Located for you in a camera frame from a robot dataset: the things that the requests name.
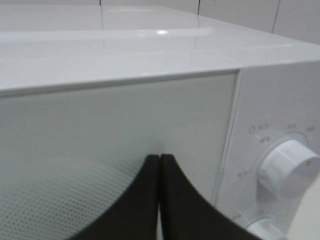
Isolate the white microwave door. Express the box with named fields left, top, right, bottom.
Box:
left=0, top=70, right=239, bottom=240

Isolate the white timer knob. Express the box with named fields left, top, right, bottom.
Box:
left=246, top=218, right=287, bottom=240

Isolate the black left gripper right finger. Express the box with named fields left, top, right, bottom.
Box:
left=159, top=154, right=258, bottom=240

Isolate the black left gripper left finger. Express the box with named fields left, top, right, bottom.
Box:
left=72, top=155, right=160, bottom=240

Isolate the white microwave oven body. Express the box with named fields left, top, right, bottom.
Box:
left=0, top=1, right=320, bottom=240

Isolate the upper white control knob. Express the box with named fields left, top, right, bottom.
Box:
left=258, top=140, right=320, bottom=198

